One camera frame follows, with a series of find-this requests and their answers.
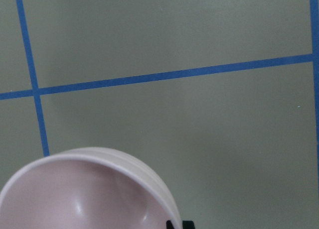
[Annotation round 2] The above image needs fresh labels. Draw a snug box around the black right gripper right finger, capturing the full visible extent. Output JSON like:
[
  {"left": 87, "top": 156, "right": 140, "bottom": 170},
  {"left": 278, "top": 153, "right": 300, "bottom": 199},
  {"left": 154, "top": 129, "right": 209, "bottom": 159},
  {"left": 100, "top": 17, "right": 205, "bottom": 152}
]
[{"left": 182, "top": 221, "right": 195, "bottom": 229}]

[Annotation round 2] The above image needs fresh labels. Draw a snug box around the pink bowl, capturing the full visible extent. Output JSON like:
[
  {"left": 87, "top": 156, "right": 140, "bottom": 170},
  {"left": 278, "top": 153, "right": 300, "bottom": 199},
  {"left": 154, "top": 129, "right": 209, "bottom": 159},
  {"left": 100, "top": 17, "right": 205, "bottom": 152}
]
[{"left": 0, "top": 147, "right": 182, "bottom": 229}]

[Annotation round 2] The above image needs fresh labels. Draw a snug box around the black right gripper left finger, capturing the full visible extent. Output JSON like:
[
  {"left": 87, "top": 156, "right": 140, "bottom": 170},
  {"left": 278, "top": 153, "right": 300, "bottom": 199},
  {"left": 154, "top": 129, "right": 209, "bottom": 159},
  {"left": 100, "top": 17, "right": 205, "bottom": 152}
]
[{"left": 166, "top": 220, "right": 174, "bottom": 229}]

